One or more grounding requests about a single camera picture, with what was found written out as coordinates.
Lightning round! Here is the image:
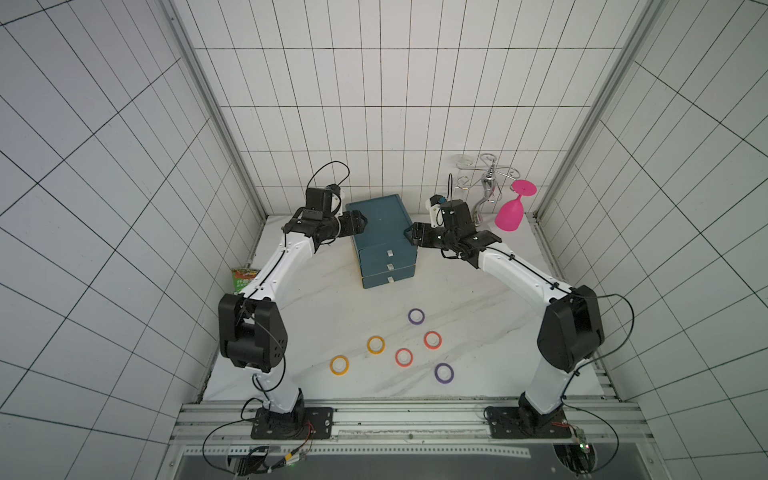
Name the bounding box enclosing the teal three-drawer cabinet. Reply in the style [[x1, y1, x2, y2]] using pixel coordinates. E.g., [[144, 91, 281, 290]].
[[346, 194, 417, 289]]

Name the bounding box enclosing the purple tape roll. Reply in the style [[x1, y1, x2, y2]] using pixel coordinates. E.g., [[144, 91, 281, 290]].
[[434, 362, 455, 385], [407, 308, 426, 325]]

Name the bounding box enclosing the red tape roll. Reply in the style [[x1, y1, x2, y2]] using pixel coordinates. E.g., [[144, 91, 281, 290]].
[[395, 348, 414, 368], [423, 331, 443, 350]]

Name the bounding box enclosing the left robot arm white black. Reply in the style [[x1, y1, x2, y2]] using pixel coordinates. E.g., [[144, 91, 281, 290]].
[[218, 208, 368, 425]]

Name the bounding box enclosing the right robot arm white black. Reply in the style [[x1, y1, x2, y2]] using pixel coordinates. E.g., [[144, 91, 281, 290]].
[[404, 222, 604, 431]]

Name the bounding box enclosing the orange tape roll right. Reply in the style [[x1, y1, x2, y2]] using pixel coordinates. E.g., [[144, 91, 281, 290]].
[[366, 335, 386, 355]]

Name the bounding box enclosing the orange tape roll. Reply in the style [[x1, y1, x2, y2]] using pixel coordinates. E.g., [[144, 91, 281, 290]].
[[329, 355, 350, 376], [366, 335, 386, 355]]

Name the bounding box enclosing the orange tape roll left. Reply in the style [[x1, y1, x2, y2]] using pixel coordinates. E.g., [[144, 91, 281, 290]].
[[329, 355, 350, 376]]

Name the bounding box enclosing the pink plastic wine glass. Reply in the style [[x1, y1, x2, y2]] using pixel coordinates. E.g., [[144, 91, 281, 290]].
[[494, 179, 538, 232]]

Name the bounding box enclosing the clear hanging wine glass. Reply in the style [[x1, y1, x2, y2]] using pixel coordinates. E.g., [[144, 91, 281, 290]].
[[452, 154, 476, 191]]

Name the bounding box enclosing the silver wine glass rack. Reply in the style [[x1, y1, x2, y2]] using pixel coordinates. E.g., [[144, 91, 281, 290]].
[[454, 153, 521, 226]]

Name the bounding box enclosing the green snack bag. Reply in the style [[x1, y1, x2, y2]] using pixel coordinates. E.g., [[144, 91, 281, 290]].
[[232, 268, 260, 294]]

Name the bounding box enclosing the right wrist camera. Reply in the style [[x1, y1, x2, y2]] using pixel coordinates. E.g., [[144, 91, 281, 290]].
[[425, 194, 474, 227]]

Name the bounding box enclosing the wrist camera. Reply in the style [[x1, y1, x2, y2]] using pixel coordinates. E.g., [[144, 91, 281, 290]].
[[425, 194, 474, 227], [305, 184, 342, 216]]

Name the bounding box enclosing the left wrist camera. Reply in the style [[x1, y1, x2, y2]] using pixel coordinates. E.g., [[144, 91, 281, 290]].
[[305, 184, 342, 216]]

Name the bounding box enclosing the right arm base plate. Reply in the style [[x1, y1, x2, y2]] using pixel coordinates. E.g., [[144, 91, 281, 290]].
[[483, 406, 572, 440]]

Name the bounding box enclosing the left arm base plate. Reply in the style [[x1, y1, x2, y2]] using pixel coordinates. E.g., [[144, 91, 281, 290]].
[[250, 407, 335, 440]]

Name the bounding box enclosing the aluminium mounting rail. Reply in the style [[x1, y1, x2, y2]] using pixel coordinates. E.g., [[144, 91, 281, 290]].
[[170, 397, 653, 460]]

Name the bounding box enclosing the circuit board with cables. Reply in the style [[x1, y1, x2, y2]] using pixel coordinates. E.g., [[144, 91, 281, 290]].
[[553, 443, 597, 475]]

